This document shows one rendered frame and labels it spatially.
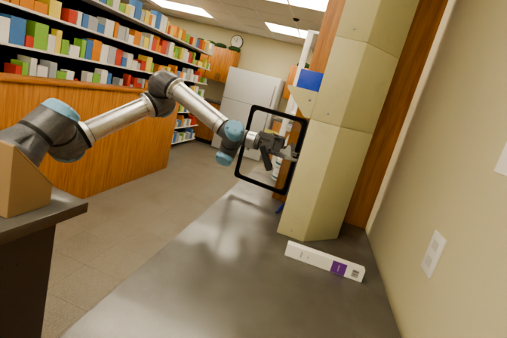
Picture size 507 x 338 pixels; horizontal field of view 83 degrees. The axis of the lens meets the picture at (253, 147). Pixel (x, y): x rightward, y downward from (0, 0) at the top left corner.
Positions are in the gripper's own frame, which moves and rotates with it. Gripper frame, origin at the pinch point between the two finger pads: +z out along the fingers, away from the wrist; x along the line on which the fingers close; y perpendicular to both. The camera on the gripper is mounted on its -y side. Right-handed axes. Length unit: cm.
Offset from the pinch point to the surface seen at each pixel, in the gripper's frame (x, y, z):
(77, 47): 126, 20, -246
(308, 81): 6.9, 32.9, -5.9
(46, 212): -55, -28, -68
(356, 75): -13.9, 37.2, 11.0
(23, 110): 37, -31, -195
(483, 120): -36, 31, 43
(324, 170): -13.9, 1.5, 10.5
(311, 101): -13.9, 24.6, -1.5
